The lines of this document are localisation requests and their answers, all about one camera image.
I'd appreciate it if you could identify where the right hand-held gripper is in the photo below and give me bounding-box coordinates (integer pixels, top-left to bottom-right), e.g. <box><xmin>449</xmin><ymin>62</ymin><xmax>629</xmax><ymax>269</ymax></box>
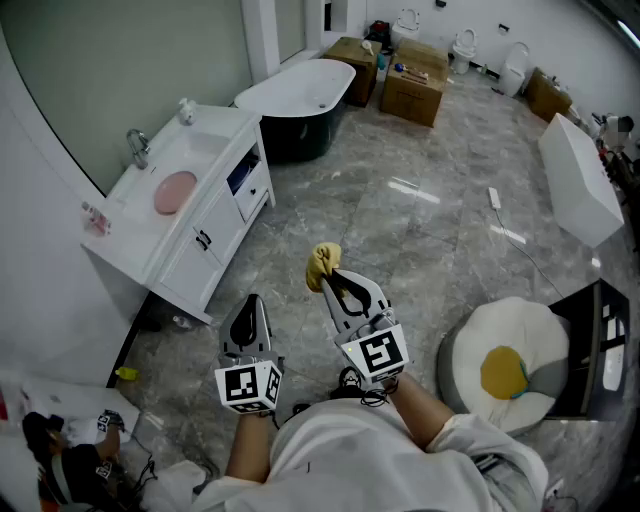
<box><xmin>320</xmin><ymin>268</ymin><xmax>410</xmax><ymax>386</ymax></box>

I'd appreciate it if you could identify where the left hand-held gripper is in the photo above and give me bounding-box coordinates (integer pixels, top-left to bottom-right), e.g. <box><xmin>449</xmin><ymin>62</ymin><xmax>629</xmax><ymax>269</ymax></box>
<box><xmin>214</xmin><ymin>294</ymin><xmax>285</xmax><ymax>415</ymax></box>

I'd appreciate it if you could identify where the yellow cloth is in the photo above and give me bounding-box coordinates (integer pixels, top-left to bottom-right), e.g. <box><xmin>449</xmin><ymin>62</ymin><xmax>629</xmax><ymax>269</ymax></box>
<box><xmin>304</xmin><ymin>242</ymin><xmax>357</xmax><ymax>301</ymax></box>

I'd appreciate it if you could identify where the big pink plate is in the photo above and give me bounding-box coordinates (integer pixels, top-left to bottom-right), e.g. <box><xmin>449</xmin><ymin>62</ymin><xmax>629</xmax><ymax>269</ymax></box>
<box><xmin>153</xmin><ymin>170</ymin><xmax>197</xmax><ymax>216</ymax></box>

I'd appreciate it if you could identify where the person's right forearm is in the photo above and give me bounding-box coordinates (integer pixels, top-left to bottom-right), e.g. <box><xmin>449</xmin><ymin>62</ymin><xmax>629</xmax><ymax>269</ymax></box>
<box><xmin>384</xmin><ymin>372</ymin><xmax>456</xmax><ymax>454</ymax></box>

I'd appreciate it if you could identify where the person's left forearm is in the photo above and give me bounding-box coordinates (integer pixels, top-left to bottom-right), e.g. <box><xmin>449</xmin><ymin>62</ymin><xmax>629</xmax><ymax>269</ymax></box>
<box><xmin>224</xmin><ymin>412</ymin><xmax>274</xmax><ymax>484</ymax></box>

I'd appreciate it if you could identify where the person's black white shoe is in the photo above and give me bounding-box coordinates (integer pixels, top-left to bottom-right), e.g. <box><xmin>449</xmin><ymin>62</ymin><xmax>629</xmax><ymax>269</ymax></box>
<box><xmin>329</xmin><ymin>365</ymin><xmax>364</xmax><ymax>401</ymax></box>

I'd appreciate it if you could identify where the white vanity cabinet with sink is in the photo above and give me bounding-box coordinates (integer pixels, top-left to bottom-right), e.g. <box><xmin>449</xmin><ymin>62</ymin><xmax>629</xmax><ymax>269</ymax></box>
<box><xmin>80</xmin><ymin>104</ymin><xmax>277</xmax><ymax>325</ymax></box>

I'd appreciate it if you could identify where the fried egg shaped cushion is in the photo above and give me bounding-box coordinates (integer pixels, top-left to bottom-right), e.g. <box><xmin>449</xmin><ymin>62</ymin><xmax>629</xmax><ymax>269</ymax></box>
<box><xmin>437</xmin><ymin>295</ymin><xmax>571</xmax><ymax>437</ymax></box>

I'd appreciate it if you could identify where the person's white shirt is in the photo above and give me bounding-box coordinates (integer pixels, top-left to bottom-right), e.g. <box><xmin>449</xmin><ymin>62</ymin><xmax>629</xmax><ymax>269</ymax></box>
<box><xmin>192</xmin><ymin>397</ymin><xmax>551</xmax><ymax>512</ymax></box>

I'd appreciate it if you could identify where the white rectangular sink basin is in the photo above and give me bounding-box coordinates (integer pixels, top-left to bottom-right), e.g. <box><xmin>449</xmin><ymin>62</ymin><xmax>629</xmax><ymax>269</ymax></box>
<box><xmin>0</xmin><ymin>372</ymin><xmax>141</xmax><ymax>446</ymax></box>

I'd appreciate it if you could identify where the pink label bottle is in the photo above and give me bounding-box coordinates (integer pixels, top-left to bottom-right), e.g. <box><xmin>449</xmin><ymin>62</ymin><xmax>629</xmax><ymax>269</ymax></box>
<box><xmin>81</xmin><ymin>200</ymin><xmax>112</xmax><ymax>236</ymax></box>

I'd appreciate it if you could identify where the chrome faucet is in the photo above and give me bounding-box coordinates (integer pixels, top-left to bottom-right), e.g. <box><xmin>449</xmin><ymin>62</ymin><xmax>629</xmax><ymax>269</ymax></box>
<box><xmin>125</xmin><ymin>128</ymin><xmax>151</xmax><ymax>170</ymax></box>

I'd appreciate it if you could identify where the brown cardboard box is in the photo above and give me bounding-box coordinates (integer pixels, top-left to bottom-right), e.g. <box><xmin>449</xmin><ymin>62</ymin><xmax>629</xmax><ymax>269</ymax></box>
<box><xmin>378</xmin><ymin>52</ymin><xmax>447</xmax><ymax>129</ymax></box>
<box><xmin>523</xmin><ymin>67</ymin><xmax>574</xmax><ymax>124</ymax></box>
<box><xmin>395</xmin><ymin>38</ymin><xmax>450</xmax><ymax>76</ymax></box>
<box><xmin>322</xmin><ymin>36</ymin><xmax>384</xmax><ymax>108</ymax></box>

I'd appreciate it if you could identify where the white freestanding bathtub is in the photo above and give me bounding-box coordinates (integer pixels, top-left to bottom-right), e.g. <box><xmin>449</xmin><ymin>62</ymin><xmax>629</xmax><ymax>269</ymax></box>
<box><xmin>233</xmin><ymin>58</ymin><xmax>357</xmax><ymax>164</ymax></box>

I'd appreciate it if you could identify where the black cabinet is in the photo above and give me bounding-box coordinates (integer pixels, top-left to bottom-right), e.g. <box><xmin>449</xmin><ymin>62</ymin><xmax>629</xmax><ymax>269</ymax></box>
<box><xmin>547</xmin><ymin>278</ymin><xmax>631</xmax><ymax>421</ymax></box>

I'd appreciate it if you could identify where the white rectangular bathtub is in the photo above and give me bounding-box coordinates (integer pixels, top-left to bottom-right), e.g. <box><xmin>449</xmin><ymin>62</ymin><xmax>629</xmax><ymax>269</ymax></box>
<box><xmin>537</xmin><ymin>112</ymin><xmax>625</xmax><ymax>249</ymax></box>

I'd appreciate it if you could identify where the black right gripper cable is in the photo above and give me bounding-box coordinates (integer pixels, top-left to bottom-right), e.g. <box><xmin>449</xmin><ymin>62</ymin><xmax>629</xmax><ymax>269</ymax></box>
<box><xmin>359</xmin><ymin>382</ymin><xmax>401</xmax><ymax>407</ymax></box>

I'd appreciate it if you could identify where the white power strip cable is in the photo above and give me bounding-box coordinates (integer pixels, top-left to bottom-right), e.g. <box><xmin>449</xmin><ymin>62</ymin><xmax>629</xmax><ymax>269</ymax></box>
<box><xmin>494</xmin><ymin>207</ymin><xmax>566</xmax><ymax>300</ymax></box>

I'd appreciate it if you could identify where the grey black waist strap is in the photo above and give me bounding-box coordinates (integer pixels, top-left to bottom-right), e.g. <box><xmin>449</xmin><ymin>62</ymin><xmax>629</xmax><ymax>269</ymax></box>
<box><xmin>474</xmin><ymin>452</ymin><xmax>506</xmax><ymax>476</ymax></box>

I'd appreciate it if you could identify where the white window frame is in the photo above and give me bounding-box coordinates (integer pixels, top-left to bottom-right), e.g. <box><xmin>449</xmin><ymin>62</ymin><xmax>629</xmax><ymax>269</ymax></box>
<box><xmin>240</xmin><ymin>0</ymin><xmax>326</xmax><ymax>84</ymax></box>

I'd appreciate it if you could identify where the large wall mirror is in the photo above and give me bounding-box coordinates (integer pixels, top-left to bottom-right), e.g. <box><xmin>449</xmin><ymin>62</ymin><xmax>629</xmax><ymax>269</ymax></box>
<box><xmin>0</xmin><ymin>0</ymin><xmax>254</xmax><ymax>196</ymax></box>

